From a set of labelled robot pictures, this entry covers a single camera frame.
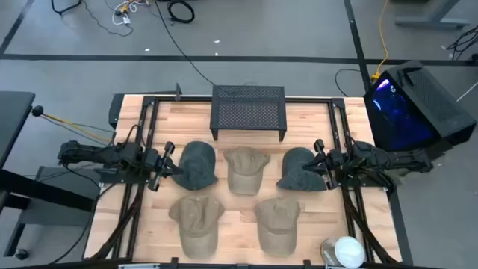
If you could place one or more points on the black computer tower blue light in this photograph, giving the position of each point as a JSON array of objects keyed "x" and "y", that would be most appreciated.
[{"x": 418, "y": 104}]

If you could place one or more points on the black desk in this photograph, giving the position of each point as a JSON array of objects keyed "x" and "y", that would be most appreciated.
[{"x": 15, "y": 112}]

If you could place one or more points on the black mesh metal riser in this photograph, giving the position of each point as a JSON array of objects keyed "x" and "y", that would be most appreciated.
[{"x": 248, "y": 108}]

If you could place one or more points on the black round knob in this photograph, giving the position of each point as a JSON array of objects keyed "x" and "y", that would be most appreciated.
[{"x": 37, "y": 111}]

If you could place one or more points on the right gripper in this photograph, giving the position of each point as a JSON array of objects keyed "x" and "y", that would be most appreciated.
[{"x": 331, "y": 162}]

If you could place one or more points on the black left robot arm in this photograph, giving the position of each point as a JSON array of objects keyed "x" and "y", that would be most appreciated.
[{"x": 93, "y": 154}]

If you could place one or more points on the dark grey baseball cap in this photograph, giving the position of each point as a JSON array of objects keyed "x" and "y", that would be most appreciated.
[
  {"x": 196, "y": 164},
  {"x": 295, "y": 180}
]

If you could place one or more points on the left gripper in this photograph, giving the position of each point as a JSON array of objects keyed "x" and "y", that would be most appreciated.
[{"x": 157, "y": 164}]

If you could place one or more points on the black aluminium table frame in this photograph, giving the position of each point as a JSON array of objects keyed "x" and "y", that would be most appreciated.
[{"x": 194, "y": 99}]

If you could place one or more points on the tan baseball cap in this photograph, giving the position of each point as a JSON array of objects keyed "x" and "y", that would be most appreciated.
[
  {"x": 196, "y": 224},
  {"x": 277, "y": 224},
  {"x": 244, "y": 168}
]

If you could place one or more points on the grey desk leg base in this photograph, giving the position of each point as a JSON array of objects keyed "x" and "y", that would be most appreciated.
[{"x": 429, "y": 21}]

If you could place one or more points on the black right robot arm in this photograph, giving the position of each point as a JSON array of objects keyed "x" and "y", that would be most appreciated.
[{"x": 373, "y": 157}]

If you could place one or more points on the black control box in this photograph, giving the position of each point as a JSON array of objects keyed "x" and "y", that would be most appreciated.
[{"x": 115, "y": 108}]

